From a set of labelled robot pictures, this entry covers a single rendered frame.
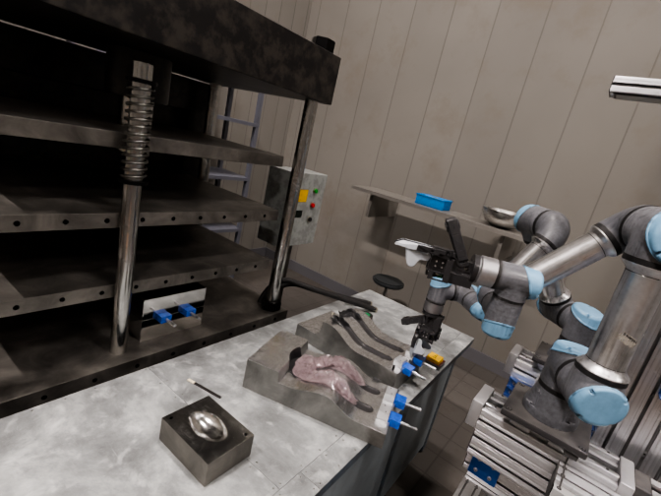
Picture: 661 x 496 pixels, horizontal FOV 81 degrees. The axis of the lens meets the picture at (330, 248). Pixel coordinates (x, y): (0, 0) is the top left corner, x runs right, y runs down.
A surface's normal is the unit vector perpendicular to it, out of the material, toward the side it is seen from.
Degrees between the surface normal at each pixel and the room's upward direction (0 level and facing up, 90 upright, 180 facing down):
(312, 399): 90
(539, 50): 90
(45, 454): 0
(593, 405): 98
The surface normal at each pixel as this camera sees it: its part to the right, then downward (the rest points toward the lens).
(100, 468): 0.22, -0.94
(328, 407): -0.32, 0.18
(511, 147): -0.60, 0.08
